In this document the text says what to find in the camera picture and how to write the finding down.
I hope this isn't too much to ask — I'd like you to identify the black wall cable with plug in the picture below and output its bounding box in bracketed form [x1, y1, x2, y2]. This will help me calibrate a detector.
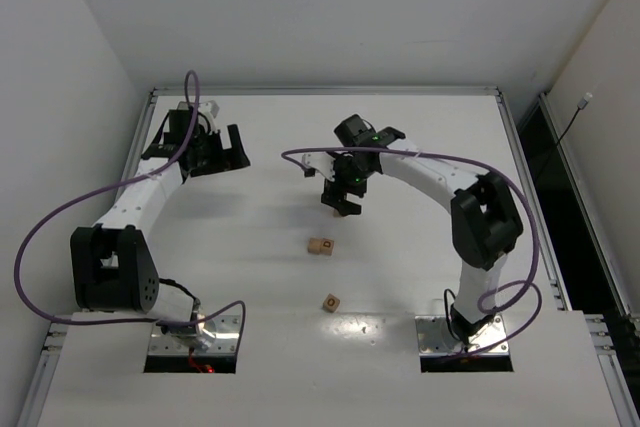
[541, 92, 594, 168]

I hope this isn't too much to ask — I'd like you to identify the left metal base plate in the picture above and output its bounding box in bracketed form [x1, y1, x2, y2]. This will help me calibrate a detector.
[147, 315, 241, 357]

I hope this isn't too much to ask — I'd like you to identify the plain wood cube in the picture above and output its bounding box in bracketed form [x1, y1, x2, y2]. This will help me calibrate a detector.
[307, 237, 323, 255]

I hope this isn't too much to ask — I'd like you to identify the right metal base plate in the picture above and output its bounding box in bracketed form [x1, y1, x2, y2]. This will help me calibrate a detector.
[415, 315, 510, 358]

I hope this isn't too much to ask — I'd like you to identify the metal base plate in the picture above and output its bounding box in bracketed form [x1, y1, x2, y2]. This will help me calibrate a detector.
[147, 315, 241, 357]
[415, 315, 510, 358]

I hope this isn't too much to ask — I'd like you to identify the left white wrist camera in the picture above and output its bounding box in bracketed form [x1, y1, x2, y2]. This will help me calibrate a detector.
[198, 100, 220, 122]

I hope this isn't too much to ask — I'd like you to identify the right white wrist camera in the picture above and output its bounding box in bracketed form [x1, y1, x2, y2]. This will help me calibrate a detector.
[302, 152, 335, 182]

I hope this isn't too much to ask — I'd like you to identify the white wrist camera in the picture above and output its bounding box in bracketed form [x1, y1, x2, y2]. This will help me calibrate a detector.
[198, 100, 220, 122]
[302, 152, 335, 182]

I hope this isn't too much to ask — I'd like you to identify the aluminium table frame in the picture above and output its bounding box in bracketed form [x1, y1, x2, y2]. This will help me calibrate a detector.
[38, 88, 639, 426]

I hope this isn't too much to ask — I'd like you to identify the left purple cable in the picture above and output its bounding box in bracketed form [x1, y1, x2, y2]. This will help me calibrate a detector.
[13, 69, 247, 338]

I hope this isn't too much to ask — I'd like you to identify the wood cube letter O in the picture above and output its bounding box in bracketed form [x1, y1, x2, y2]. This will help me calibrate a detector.
[322, 294, 341, 313]

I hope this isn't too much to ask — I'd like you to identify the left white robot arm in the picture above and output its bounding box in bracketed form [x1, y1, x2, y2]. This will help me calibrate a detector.
[70, 101, 250, 329]

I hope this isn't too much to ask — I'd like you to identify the wood cube letter D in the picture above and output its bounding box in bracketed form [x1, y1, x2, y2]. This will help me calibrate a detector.
[320, 238, 334, 256]

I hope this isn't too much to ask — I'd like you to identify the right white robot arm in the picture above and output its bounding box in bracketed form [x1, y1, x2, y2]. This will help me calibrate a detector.
[305, 114, 523, 343]

